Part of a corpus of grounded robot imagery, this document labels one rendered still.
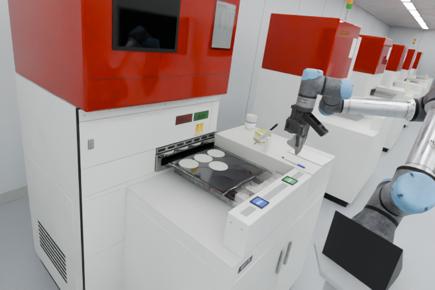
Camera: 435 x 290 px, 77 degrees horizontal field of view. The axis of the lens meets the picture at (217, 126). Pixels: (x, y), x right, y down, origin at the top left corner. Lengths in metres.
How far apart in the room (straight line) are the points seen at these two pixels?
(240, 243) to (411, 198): 0.55
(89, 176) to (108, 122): 0.23
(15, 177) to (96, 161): 1.68
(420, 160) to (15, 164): 2.68
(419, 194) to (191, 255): 0.78
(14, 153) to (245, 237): 2.16
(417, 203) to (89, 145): 1.13
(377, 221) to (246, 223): 0.44
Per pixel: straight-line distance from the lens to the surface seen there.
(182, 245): 1.16
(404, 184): 1.03
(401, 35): 14.29
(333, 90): 1.15
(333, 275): 1.14
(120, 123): 1.21
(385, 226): 1.14
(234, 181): 1.31
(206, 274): 1.13
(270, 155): 1.50
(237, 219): 0.99
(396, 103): 1.33
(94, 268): 1.54
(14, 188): 2.90
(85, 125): 1.14
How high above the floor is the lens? 1.55
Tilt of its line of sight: 19 degrees down
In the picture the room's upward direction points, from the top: 8 degrees clockwise
